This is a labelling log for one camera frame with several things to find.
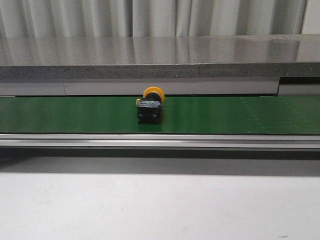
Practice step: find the yellow mushroom push button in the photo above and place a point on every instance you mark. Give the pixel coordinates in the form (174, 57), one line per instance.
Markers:
(149, 107)

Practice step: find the green conveyor belt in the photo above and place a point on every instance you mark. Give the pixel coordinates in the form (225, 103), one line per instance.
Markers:
(280, 115)

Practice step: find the grey speckled stone counter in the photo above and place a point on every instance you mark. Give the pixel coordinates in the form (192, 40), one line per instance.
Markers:
(276, 65)

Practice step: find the white pleated curtain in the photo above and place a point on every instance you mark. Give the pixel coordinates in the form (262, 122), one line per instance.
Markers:
(157, 18)

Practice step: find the aluminium conveyor side rail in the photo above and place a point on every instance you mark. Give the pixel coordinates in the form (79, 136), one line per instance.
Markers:
(153, 141)

